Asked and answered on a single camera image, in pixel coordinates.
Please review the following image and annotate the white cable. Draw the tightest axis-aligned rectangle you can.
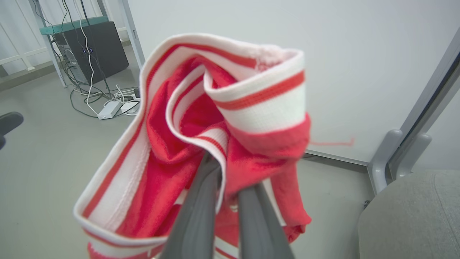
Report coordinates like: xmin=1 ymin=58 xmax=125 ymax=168
xmin=79 ymin=22 xmax=100 ymax=116

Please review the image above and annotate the teal top metal table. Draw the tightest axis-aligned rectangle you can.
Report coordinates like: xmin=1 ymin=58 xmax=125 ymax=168
xmin=28 ymin=0 xmax=109 ymax=88

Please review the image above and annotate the black computer tower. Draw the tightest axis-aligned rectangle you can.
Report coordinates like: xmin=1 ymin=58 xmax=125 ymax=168
xmin=54 ymin=21 xmax=130 ymax=86

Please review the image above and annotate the grey partition foot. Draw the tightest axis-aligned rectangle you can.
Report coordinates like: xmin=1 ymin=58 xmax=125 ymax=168
xmin=390 ymin=134 xmax=432 ymax=180
xmin=367 ymin=129 xmax=404 ymax=195

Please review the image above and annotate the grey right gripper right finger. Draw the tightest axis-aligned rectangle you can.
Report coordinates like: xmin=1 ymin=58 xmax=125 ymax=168
xmin=237 ymin=183 xmax=296 ymax=259

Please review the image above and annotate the white metal railing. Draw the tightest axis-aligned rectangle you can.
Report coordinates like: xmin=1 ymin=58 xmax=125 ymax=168
xmin=0 ymin=0 xmax=47 ymax=71

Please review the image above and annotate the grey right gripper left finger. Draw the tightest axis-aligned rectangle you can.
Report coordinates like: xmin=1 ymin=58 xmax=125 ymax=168
xmin=159 ymin=152 xmax=222 ymax=259

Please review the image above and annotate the white power adapter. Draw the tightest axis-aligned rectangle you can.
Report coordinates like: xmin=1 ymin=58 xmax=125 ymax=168
xmin=120 ymin=101 xmax=140 ymax=113

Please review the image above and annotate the red and white clothing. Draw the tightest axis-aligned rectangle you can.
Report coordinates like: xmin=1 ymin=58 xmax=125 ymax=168
xmin=73 ymin=33 xmax=312 ymax=259

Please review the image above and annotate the black cable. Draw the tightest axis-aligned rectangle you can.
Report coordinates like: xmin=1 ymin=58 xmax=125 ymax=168
xmin=69 ymin=86 xmax=108 ymax=118
xmin=61 ymin=0 xmax=112 ymax=98

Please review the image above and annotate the large white partition panel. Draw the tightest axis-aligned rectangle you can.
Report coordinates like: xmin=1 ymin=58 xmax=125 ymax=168
xmin=119 ymin=0 xmax=460 ymax=167

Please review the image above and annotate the narrow white partition panel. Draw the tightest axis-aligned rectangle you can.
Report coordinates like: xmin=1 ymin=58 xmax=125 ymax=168
xmin=413 ymin=68 xmax=460 ymax=171

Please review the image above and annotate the dark grey rounded object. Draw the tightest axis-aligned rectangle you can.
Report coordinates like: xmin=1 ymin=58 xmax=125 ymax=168
xmin=0 ymin=112 xmax=24 ymax=150

